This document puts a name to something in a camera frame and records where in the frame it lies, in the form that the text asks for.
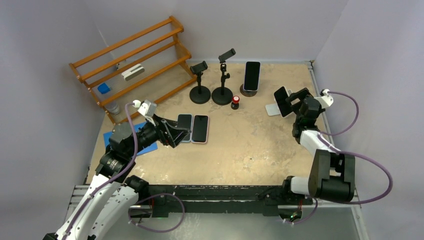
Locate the white eraser block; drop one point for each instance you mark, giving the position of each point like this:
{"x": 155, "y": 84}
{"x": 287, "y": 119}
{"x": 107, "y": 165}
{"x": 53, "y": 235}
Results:
{"x": 132, "y": 72}

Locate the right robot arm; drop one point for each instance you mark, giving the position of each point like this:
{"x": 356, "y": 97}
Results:
{"x": 332, "y": 174}

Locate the black phone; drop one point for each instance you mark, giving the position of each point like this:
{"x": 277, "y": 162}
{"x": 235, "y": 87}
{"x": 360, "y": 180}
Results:
{"x": 252, "y": 76}
{"x": 280, "y": 97}

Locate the blue cube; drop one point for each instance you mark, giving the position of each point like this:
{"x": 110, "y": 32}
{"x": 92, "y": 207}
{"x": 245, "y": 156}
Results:
{"x": 103, "y": 88}

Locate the pink case phone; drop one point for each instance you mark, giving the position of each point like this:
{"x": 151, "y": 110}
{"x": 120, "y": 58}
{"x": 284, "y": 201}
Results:
{"x": 200, "y": 129}

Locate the silver phone stand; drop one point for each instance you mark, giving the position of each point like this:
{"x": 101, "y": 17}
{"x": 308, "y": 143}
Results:
{"x": 272, "y": 109}

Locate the clear plastic cup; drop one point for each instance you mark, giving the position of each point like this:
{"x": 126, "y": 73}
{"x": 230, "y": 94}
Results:
{"x": 113, "y": 107}

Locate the black base frame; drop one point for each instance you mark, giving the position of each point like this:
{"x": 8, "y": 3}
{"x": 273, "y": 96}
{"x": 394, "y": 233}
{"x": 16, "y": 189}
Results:
{"x": 267, "y": 200}

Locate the orange wooden rack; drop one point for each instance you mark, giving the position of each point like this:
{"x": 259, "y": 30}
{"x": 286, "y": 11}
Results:
{"x": 157, "y": 48}

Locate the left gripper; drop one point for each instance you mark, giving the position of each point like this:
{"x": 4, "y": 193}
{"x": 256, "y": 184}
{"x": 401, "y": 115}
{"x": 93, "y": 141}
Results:
{"x": 169, "y": 134}

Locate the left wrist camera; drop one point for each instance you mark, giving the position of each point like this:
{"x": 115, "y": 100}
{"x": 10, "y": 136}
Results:
{"x": 147, "y": 109}

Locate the light blue case phone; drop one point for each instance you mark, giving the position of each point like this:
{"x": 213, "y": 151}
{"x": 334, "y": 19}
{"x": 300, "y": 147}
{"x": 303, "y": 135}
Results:
{"x": 185, "y": 121}

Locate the red black stamp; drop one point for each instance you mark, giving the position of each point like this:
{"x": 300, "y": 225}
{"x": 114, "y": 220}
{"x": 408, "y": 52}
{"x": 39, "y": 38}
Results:
{"x": 235, "y": 103}

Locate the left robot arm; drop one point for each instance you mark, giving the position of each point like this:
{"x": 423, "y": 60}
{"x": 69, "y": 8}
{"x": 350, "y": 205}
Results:
{"x": 112, "y": 191}

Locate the black phone stand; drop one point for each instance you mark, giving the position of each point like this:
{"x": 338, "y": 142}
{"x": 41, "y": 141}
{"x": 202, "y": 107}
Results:
{"x": 223, "y": 95}
{"x": 199, "y": 94}

